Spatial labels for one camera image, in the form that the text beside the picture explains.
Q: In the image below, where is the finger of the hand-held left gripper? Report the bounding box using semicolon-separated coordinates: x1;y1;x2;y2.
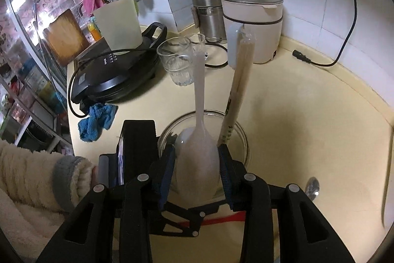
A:
149;200;218;238

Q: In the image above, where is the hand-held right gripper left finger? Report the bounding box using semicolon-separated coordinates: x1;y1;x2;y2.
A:
36;143;177;263

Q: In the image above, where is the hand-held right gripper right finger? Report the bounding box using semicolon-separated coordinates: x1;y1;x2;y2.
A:
217;145;356;263

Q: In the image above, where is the long translucent white spoon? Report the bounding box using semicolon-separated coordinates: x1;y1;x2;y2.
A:
177;52;221;209

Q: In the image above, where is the red plastic spoon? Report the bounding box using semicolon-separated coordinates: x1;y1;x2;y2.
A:
181;210;247;227

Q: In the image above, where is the clear glass bowl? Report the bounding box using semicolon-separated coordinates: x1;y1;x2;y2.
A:
157;110;248;208

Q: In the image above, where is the person's left forearm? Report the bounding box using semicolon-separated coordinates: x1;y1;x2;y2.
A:
0;140;98;251

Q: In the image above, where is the blue cloth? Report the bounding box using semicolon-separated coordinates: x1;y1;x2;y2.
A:
78;103;119;142

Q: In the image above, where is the black electric griddle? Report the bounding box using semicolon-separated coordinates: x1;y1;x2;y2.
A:
68;22;168;104

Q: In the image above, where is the clear glass tumbler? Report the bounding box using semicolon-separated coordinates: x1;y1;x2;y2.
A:
157;36;194;87

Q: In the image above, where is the metal spoon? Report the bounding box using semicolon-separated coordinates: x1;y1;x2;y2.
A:
305;177;321;199

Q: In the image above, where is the clear glass cup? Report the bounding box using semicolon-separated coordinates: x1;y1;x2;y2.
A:
188;33;210;67

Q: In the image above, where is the orange dish soap bottle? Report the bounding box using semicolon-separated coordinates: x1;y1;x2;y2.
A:
87;20;103;42

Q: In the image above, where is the cluttered storage shelf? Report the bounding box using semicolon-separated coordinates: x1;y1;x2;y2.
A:
0;44;72;153

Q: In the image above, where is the cream cutting board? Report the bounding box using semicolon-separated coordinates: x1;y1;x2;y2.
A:
93;0;144;50

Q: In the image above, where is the wooden cutting board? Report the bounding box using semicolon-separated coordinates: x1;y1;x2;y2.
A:
42;9;91;67

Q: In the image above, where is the stainless steel canister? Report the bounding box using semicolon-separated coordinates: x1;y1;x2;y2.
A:
191;0;230;44

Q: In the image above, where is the pink cloth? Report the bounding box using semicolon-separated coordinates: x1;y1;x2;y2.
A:
83;0;107;18

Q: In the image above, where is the beige electric pot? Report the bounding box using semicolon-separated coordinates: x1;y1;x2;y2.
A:
220;0;284;70

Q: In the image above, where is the black pot cord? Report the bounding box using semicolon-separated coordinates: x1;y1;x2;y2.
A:
203;43;230;69

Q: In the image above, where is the black power cable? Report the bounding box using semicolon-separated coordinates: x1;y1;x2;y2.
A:
292;0;358;68

